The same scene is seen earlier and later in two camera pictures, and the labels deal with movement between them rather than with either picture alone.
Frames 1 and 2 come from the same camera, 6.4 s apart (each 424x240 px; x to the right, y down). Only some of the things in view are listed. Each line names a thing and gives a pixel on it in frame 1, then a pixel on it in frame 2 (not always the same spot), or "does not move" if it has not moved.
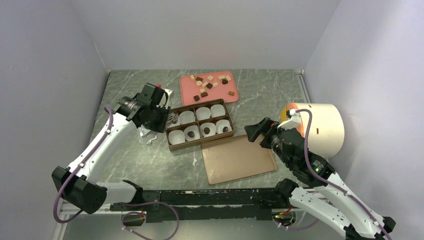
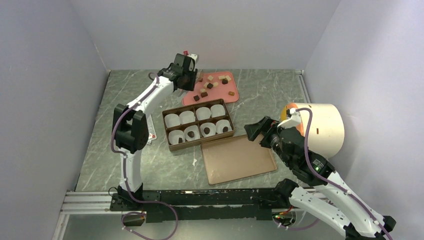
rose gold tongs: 173,117 -> 200,76
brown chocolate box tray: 195,124 does not move
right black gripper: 266,126 does not move
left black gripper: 160,127 -> 191,86
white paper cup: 172,118 does not move
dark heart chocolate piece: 206,130 does not move
